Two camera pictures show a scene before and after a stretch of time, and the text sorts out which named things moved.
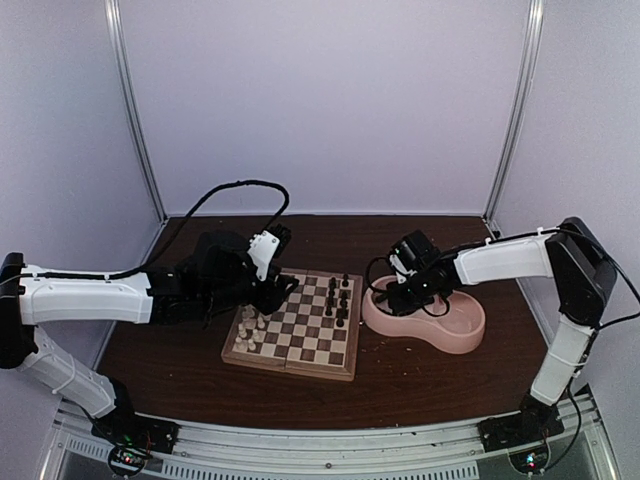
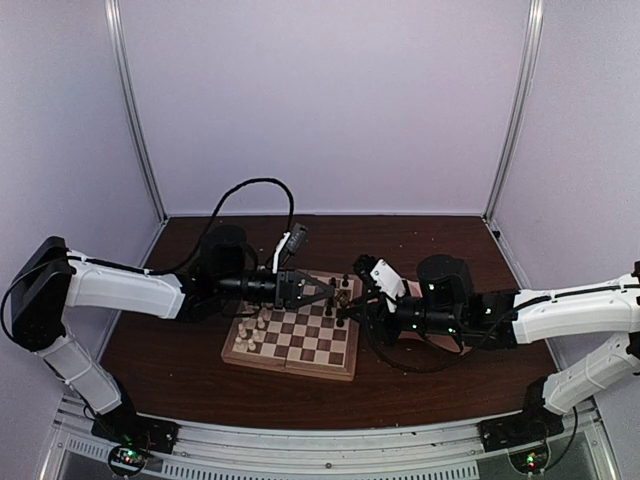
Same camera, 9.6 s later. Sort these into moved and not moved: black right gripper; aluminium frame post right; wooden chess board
Moved: black right gripper
Not moved: aluminium frame post right; wooden chess board
